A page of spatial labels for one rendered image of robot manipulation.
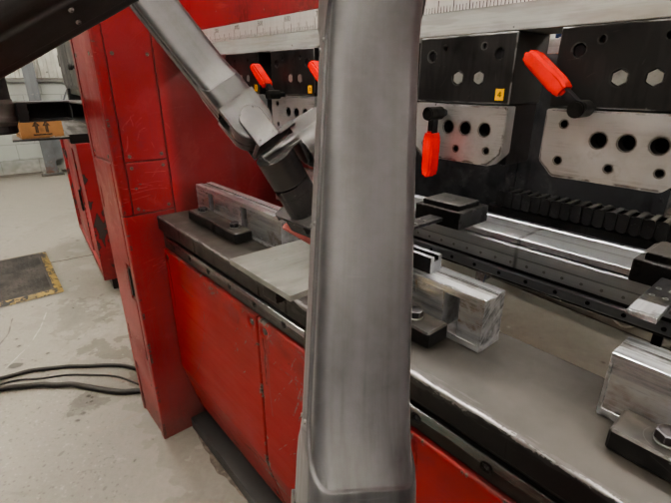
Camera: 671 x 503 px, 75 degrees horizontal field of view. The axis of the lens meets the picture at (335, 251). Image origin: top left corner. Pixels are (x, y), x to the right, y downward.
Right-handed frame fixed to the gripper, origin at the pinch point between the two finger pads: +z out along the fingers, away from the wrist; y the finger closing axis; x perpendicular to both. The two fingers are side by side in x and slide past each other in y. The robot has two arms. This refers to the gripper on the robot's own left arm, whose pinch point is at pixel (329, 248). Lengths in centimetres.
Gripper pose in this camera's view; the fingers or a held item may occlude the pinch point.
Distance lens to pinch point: 75.1
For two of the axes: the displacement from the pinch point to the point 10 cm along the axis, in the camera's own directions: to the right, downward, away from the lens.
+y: -6.5, -2.6, 7.1
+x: -6.5, 6.8, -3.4
